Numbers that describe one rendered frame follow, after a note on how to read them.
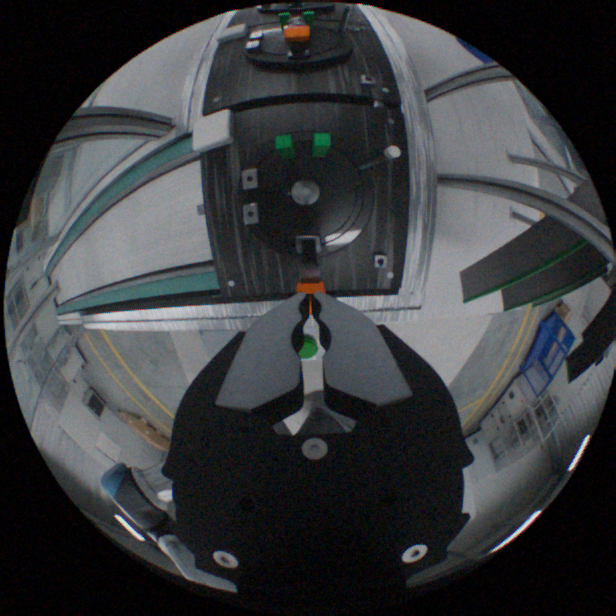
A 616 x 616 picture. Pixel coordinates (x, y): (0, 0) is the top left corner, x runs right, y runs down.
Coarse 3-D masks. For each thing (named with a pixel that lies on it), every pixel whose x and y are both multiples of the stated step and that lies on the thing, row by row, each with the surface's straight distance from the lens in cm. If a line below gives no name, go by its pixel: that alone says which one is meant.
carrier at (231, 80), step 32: (224, 32) 42; (256, 32) 35; (320, 32) 35; (352, 32) 40; (224, 64) 34; (256, 64) 31; (288, 64) 28; (320, 64) 29; (352, 64) 31; (384, 64) 33; (224, 96) 29; (256, 96) 27; (288, 96) 27; (320, 96) 27; (352, 96) 27; (384, 96) 28
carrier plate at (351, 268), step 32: (256, 128) 25; (288, 128) 24; (320, 128) 24; (352, 128) 25; (384, 128) 26; (224, 160) 25; (224, 192) 24; (384, 192) 24; (224, 224) 25; (384, 224) 24; (224, 256) 26; (256, 256) 24; (288, 256) 24; (352, 256) 24; (224, 288) 27; (256, 288) 26; (288, 288) 25; (352, 288) 26; (384, 288) 27
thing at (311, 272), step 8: (312, 240) 20; (304, 248) 19; (312, 248) 19; (304, 256) 18; (312, 256) 18; (304, 264) 14; (312, 264) 14; (304, 272) 14; (312, 272) 14; (304, 280) 15; (312, 280) 15; (304, 288) 15; (312, 288) 15; (320, 288) 15
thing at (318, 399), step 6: (318, 396) 58; (312, 402) 62; (318, 402) 57; (324, 402) 57; (312, 408) 61; (318, 408) 58; (324, 408) 56; (330, 414) 56; (336, 414) 56; (336, 420) 56; (342, 420) 56; (348, 420) 56; (342, 426) 57; (348, 426) 55
